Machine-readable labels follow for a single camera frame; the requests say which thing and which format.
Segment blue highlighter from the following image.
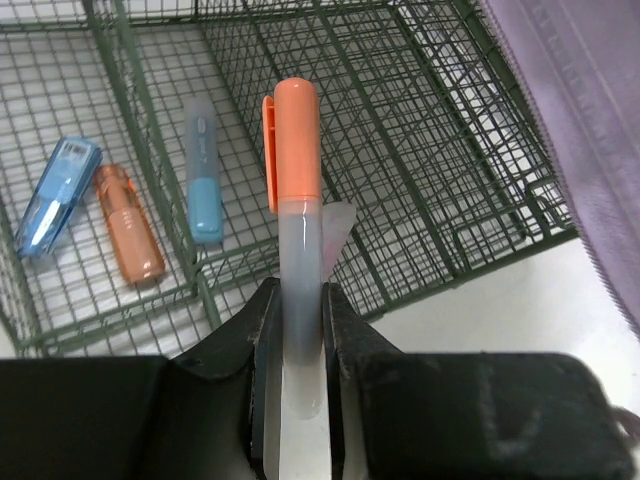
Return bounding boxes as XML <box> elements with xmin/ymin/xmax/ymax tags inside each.
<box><xmin>184</xmin><ymin>96</ymin><xmax>224</xmax><ymax>244</ymax></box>

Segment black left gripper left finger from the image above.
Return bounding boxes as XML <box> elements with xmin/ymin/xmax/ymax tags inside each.
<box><xmin>1</xmin><ymin>278</ymin><xmax>281</xmax><ymax>479</ymax></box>

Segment clear pouch with purple zipper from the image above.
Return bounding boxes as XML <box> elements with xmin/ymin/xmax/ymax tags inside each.
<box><xmin>481</xmin><ymin>1</ymin><xmax>639</xmax><ymax>332</ymax></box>

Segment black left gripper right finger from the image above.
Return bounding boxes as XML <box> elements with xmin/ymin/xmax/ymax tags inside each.
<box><xmin>322</xmin><ymin>283</ymin><xmax>635</xmax><ymax>479</ymax></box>

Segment orange highlighter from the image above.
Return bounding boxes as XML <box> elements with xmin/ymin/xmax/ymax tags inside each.
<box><xmin>261</xmin><ymin>76</ymin><xmax>332</xmax><ymax>480</ymax></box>

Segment green wire desk organizer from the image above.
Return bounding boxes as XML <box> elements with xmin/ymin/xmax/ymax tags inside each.
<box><xmin>1</xmin><ymin>1</ymin><xmax>576</xmax><ymax>357</ymax></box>

